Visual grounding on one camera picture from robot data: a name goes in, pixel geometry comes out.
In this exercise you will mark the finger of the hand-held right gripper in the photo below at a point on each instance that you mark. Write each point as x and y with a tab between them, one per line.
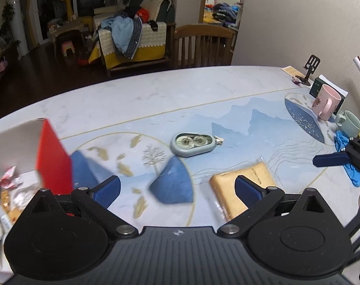
328	159

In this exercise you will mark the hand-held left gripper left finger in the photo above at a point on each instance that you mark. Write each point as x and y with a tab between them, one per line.
108	191

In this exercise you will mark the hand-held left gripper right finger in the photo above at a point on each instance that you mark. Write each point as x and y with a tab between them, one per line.
246	193

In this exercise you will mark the yellow bread package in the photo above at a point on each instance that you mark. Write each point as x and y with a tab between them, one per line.
224	190

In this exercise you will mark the red cardboard box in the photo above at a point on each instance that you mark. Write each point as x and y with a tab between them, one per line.
53	160

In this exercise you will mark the clear bag of white balls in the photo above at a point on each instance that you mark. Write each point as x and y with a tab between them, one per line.
21	197

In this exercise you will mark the white orange printed snack bag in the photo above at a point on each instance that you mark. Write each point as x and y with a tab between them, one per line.
10	175

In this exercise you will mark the blue cloth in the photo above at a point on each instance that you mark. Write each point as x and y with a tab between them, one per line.
341	142

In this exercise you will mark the pale green mug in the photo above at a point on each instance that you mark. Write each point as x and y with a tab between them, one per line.
350	124

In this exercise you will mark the pink mug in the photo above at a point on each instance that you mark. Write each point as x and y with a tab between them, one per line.
325	101

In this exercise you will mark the dark green box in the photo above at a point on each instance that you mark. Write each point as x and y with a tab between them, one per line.
316	87

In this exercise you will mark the grey green correction tape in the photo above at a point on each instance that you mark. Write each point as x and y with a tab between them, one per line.
191	144

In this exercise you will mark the small dark round cup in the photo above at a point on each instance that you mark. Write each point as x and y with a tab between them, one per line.
296	80

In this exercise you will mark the yellow paper card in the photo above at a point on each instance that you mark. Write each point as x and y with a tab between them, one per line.
291	71

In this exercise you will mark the black phone stand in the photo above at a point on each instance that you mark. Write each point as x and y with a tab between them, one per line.
312	63

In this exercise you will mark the red round floor object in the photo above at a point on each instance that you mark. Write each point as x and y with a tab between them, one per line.
84	60

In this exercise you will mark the pink stool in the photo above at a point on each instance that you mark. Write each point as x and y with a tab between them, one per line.
68	47

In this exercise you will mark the sofa with yellow cream cover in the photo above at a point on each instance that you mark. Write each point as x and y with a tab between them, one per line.
150	47

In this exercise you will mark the blue clothes pile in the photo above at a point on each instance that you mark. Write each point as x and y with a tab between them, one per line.
122	35

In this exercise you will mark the dark television cabinet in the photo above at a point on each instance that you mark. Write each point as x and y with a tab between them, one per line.
1	77

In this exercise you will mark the pink bag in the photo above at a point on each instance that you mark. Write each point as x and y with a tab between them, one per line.
0	66

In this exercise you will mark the wooden chair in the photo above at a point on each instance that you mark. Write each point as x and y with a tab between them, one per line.
203	32

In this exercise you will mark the wooden coffee table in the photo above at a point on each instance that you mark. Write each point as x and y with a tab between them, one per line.
67	29

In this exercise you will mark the bed with clothes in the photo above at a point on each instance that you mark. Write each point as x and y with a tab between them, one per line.
224	13

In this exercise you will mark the red orange bag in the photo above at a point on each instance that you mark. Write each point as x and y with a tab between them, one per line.
142	14

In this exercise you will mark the white tower air conditioner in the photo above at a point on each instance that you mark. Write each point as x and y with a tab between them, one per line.
18	26

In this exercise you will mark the yellow giraffe toy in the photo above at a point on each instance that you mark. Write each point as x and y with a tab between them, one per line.
67	6

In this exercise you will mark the green house plant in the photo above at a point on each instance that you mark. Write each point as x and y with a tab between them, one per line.
8	14

